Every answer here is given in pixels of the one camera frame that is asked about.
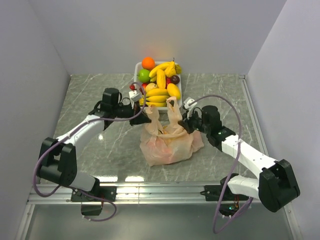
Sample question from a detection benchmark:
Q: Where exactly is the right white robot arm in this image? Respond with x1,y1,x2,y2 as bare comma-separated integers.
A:
179,103,301,213

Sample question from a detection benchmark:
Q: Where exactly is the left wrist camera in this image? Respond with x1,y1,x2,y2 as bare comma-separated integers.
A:
128,84,142,103

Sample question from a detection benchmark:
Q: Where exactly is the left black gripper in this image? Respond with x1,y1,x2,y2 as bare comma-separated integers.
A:
113,99,152,126

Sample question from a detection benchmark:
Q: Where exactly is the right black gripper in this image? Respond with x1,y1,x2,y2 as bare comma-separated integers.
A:
178,108,211,135

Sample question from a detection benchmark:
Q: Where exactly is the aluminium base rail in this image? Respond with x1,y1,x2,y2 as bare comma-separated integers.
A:
27,182,221,205

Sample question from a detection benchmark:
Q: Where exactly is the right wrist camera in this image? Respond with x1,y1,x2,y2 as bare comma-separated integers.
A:
182,97,197,119

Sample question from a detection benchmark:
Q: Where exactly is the fake small banana bunch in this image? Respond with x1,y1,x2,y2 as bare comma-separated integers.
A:
146,88,170,108

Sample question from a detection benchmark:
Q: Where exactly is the fake yellow mango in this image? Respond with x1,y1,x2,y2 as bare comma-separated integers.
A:
167,83,181,100

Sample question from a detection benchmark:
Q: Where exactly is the fake dark plum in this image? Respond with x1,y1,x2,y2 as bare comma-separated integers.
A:
170,75,180,85

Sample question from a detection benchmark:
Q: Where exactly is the fake yellow corn cob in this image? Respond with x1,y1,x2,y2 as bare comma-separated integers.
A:
156,69,167,89

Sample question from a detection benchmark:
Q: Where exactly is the translucent orange plastic bag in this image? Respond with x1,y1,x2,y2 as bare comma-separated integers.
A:
139,97,204,167

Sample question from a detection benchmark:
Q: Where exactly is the fake green apple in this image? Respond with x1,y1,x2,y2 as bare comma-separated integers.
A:
137,68,151,83

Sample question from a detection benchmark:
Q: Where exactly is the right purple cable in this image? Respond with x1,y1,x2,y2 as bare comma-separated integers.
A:
189,94,254,234

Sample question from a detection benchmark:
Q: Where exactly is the fake yellow pear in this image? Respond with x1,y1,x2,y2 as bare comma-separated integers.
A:
164,59,182,78

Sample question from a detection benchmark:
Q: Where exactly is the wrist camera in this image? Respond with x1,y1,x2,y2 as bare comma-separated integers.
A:
182,97,197,119
128,84,142,103

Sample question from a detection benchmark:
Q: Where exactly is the fake orange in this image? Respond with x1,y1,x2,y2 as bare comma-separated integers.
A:
141,57,156,71

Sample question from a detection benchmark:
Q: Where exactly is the white plastic fruit tray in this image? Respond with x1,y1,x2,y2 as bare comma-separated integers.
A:
133,61,183,114

